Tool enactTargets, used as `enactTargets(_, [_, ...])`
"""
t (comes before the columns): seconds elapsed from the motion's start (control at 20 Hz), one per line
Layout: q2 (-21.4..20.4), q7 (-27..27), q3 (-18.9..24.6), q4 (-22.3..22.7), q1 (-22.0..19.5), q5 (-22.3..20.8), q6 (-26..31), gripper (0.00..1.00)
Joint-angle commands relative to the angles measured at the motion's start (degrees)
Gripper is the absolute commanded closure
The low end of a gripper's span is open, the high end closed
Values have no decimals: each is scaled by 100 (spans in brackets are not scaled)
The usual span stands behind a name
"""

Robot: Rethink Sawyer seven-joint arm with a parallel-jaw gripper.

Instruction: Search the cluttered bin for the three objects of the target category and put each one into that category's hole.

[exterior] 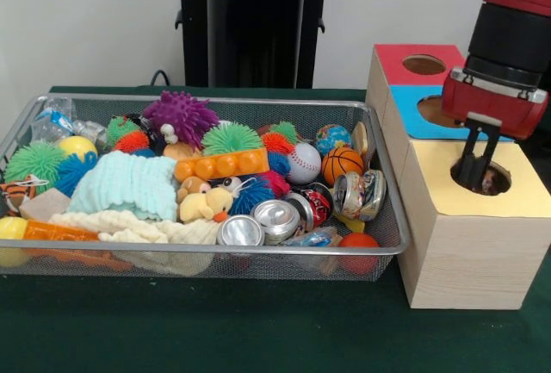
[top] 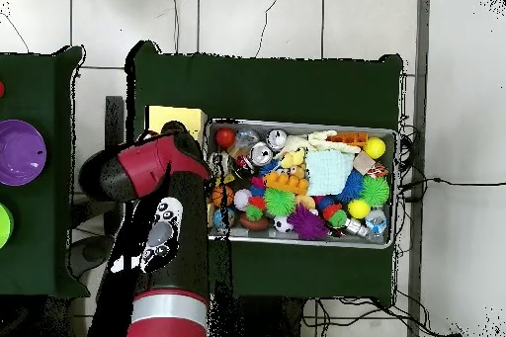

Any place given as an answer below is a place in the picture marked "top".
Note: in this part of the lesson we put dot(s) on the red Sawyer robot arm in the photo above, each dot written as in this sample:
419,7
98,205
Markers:
158,194

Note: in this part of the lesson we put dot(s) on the wooden box with three holes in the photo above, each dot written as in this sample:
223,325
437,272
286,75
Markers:
185,115

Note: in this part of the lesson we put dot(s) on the small baseball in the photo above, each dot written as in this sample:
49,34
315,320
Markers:
242,199

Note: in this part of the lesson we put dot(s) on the orange toy building brick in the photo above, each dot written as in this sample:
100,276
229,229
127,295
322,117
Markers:
285,182

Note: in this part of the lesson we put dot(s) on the yellow plush duck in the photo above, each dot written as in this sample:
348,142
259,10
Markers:
291,159

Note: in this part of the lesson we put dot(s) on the red-orange ball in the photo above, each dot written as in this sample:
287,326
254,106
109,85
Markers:
225,137

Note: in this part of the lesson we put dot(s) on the small basketball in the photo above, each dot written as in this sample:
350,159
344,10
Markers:
223,196

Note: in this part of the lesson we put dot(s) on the bright green spiky ball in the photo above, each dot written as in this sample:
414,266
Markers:
280,202

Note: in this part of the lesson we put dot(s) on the mint green cloth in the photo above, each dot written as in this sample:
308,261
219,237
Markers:
328,173

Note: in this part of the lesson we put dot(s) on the purple spiky toy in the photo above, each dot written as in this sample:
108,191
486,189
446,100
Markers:
307,224

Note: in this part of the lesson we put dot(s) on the dark green table cloth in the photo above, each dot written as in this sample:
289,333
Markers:
276,88

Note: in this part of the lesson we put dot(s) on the blue spiky ball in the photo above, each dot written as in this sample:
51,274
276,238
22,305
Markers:
352,186

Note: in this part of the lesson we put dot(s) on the dark grey rounded base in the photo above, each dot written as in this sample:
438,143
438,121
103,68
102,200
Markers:
89,254

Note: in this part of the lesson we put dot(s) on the purple plastic bowl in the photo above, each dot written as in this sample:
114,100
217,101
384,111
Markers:
19,153

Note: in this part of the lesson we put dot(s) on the green cloth side table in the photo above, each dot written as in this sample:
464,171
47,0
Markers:
39,266

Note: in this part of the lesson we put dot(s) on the green round item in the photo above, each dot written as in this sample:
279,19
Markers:
4,226

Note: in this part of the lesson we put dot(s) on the small red round item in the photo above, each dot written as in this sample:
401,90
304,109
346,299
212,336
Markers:
1,88

